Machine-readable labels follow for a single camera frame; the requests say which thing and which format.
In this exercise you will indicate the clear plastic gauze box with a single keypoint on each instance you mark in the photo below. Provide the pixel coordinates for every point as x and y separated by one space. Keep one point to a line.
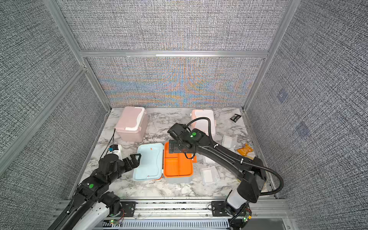
229 142

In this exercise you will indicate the white pink medicine chest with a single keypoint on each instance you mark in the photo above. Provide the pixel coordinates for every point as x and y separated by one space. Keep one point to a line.
203 124

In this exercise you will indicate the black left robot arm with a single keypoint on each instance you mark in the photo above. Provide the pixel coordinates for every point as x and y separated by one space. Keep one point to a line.
92 202

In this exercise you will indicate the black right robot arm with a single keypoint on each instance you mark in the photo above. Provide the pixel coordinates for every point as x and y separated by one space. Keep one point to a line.
196 137

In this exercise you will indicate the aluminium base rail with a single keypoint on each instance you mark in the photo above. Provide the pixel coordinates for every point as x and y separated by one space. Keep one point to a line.
186 213

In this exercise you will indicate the orange plastic toy piece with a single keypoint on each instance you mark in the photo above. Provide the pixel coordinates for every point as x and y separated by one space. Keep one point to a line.
246 151

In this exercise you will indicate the pink white medicine box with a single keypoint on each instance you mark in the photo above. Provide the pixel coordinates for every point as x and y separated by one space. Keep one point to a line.
132 124

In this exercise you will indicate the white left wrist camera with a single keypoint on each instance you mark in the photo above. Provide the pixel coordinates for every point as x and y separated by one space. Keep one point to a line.
115 149

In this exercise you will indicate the black foil sachet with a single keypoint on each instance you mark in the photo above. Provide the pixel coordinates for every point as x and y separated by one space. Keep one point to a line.
235 118

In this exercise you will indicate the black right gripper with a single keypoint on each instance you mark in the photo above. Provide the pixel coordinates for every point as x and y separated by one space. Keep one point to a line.
175 147

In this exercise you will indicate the blue orange medicine box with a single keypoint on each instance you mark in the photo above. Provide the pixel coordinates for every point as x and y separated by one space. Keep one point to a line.
157 162

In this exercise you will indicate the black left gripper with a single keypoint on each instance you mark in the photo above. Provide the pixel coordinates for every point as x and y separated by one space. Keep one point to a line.
135 162

